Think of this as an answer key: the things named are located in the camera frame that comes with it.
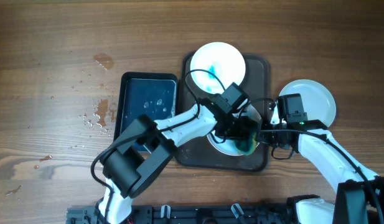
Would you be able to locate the small black water tray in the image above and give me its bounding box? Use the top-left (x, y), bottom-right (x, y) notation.
top-left (113, 72), bottom-right (178, 139)

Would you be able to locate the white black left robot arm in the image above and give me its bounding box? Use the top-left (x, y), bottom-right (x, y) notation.
top-left (97, 105), bottom-right (217, 223)

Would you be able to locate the white plate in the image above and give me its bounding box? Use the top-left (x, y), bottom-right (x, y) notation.
top-left (190, 42), bottom-right (246, 94)
top-left (207, 105), bottom-right (261, 156)
top-left (279, 79), bottom-right (337, 129)

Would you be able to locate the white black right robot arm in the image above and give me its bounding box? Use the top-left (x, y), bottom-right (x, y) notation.
top-left (256, 120), bottom-right (384, 223)

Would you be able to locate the green yellow scrub sponge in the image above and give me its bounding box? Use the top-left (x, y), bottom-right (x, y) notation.
top-left (235, 116), bottom-right (261, 156)

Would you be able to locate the large brown serving tray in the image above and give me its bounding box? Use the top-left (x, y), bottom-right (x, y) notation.
top-left (175, 51), bottom-right (271, 172)

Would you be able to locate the white plate top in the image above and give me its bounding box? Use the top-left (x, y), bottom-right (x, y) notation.
top-left (190, 42), bottom-right (246, 94)

